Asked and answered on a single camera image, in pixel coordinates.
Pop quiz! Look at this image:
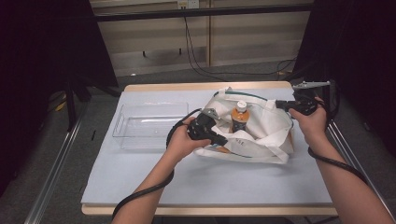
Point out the black metal stand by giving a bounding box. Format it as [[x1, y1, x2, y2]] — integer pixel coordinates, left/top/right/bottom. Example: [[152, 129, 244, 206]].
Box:
[[64, 73, 94, 133]]

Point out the person's left hand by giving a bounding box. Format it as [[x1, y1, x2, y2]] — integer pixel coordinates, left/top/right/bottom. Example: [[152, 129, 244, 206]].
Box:
[[166, 116, 212, 166]]

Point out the left hand-held gripper cable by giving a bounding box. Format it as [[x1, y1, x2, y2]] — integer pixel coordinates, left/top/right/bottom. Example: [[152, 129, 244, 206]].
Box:
[[111, 107, 203, 220]]

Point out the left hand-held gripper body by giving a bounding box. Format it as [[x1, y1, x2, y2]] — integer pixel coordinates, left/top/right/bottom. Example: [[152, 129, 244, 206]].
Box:
[[186, 107, 220, 140]]

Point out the person's right hand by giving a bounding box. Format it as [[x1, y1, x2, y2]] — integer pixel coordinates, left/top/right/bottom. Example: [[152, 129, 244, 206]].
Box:
[[289, 96, 331, 148]]

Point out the light blue table mat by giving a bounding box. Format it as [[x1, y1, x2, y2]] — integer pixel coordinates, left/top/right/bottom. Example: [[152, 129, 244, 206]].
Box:
[[80, 88, 333, 207]]

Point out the yellow floor item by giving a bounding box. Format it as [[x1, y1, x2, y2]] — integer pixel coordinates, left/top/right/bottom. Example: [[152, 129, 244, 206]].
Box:
[[54, 92, 68, 112]]

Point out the white canvas tote bag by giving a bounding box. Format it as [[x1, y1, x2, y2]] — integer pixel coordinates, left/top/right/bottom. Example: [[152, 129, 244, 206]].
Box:
[[193, 87, 295, 165]]

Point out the white wall socket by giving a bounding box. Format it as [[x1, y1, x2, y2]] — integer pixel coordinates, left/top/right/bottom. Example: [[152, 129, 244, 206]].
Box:
[[177, 0, 200, 9]]

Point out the black curtain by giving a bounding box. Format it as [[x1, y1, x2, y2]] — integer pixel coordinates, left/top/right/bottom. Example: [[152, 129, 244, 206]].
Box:
[[293, 0, 396, 158], [0, 0, 120, 198]]

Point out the black horizontal bar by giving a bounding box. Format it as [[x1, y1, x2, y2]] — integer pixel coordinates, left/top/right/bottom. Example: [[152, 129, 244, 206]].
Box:
[[94, 3, 314, 22]]

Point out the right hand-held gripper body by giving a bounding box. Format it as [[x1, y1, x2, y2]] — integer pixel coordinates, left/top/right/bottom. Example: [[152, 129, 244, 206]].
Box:
[[292, 81, 331, 116]]

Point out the aluminium floor rail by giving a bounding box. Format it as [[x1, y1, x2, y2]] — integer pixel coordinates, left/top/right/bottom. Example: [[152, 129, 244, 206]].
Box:
[[23, 102, 90, 224], [323, 118, 396, 224]]

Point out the thin black wall cable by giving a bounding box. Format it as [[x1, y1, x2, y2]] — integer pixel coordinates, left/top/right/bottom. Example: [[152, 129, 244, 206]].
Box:
[[183, 17, 299, 82]]

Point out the tea bottle with orange label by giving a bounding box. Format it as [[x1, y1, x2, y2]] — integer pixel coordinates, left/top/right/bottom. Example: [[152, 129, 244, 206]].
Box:
[[229, 100, 251, 134]]

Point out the right hand-held gripper cable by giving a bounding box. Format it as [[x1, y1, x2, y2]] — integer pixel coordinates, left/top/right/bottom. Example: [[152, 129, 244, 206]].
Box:
[[307, 79, 369, 185]]

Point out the hand-held gripper cable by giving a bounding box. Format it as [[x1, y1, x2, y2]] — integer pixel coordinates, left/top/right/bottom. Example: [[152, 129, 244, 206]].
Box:
[[307, 79, 369, 185], [111, 107, 203, 220]]

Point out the clear plastic bin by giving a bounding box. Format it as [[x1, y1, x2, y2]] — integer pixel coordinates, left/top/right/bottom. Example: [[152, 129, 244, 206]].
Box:
[[111, 102, 191, 150]]

